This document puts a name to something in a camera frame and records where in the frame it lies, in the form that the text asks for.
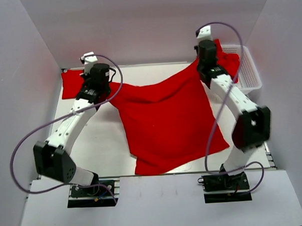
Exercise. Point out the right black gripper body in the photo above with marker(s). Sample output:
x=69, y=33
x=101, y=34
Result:
x=199, y=66

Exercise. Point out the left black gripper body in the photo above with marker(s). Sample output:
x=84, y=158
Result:
x=87, y=78

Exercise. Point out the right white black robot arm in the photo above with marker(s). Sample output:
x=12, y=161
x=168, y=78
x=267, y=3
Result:
x=252, y=122

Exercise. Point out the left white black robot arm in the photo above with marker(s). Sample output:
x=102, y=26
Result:
x=52, y=156

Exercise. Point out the crumpled red t-shirts in basket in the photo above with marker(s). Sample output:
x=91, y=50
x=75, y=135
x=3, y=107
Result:
x=228, y=61

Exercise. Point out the folded red t-shirt stack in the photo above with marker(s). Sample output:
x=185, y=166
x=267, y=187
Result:
x=72, y=82

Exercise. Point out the white plastic mesh basket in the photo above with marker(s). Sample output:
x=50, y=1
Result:
x=248, y=77

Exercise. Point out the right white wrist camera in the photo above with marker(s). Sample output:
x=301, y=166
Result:
x=204, y=33

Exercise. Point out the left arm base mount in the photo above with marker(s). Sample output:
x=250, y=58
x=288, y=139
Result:
x=95, y=196

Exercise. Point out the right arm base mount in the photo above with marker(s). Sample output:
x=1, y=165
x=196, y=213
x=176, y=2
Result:
x=225, y=188

